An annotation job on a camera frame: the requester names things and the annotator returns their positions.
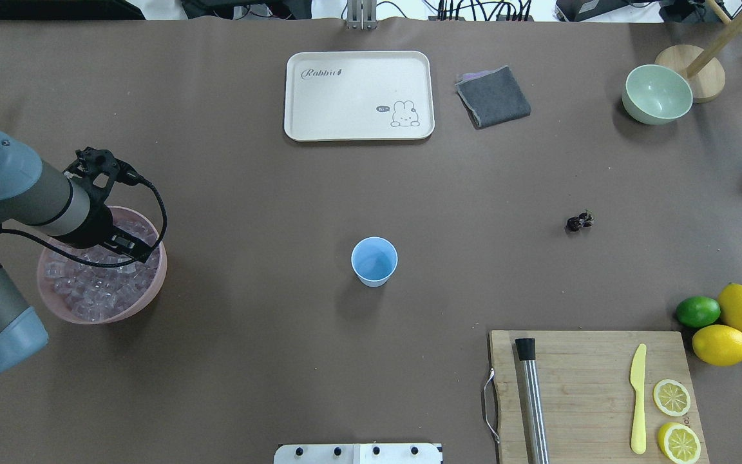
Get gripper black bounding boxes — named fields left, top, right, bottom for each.
left=55, top=183, right=154, bottom=262

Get clear ice cubes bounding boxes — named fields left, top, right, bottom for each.
left=38, top=244, right=161, bottom=322

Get dark cherries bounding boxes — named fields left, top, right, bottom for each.
left=565, top=209, right=595, bottom=233

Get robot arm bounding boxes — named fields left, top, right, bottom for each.
left=0, top=130, right=163, bottom=374

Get light blue cup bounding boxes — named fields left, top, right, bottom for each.
left=350, top=236, right=399, bottom=287

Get pink bowl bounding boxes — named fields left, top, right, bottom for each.
left=37, top=242, right=167, bottom=324

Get cream rabbit tray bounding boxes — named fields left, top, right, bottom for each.
left=283, top=50, right=435, bottom=142

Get grey folded cloth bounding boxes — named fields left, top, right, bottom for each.
left=455, top=65, right=532, bottom=129

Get bamboo cutting board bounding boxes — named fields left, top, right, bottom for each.
left=489, top=330, right=694, bottom=463

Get yellow plastic knife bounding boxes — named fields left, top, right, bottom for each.
left=629, top=343, right=647, bottom=455

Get mint green bowl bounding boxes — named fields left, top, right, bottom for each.
left=622, top=64, right=693, bottom=124

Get lemon half lower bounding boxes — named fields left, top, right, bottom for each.
left=652, top=378, right=692, bottom=418

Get lemon half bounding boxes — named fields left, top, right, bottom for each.
left=652, top=378, right=692, bottom=418
left=657, top=422, right=703, bottom=463

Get green lime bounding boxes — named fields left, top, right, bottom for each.
left=675, top=296, right=721, bottom=329

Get lemon half upper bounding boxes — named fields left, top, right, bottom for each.
left=657, top=422, right=703, bottom=463

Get yellow lemon near board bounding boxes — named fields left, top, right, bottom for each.
left=692, top=324, right=742, bottom=367

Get wooden glass holder stand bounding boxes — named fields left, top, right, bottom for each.
left=654, top=1, right=742, bottom=103

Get aluminium frame post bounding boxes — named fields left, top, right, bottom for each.
left=345, top=0, right=377, bottom=30

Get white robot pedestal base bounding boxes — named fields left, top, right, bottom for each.
left=273, top=443, right=444, bottom=463

